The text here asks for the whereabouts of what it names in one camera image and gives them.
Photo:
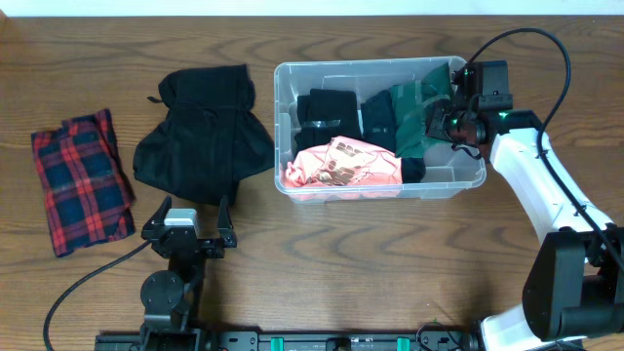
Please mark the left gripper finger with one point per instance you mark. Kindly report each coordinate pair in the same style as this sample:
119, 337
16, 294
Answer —
224, 223
158, 218

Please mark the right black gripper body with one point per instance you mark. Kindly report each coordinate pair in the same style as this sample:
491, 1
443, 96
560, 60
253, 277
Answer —
452, 124

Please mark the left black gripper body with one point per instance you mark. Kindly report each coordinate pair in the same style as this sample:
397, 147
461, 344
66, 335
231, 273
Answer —
213, 252

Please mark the dark green cloth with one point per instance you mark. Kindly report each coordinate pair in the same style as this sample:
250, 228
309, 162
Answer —
415, 103

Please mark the red blue plaid cloth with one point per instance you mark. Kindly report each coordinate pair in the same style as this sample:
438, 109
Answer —
87, 196

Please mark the large black garment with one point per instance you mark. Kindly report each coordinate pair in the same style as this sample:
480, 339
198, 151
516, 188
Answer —
210, 139

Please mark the dark navy cloth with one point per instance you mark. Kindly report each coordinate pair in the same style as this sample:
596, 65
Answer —
379, 128

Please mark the pink printed shirt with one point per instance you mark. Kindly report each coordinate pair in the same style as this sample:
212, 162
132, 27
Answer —
344, 161

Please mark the black cloth with band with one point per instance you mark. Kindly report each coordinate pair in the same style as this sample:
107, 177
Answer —
324, 114

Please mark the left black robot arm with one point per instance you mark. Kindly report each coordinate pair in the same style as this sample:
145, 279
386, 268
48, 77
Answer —
171, 297

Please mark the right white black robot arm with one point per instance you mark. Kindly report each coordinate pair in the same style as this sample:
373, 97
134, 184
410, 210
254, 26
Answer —
574, 289

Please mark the clear plastic storage bin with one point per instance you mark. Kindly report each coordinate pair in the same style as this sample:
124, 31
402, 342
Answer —
447, 172

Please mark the black mounting rail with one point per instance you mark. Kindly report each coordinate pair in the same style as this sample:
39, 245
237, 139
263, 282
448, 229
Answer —
426, 339

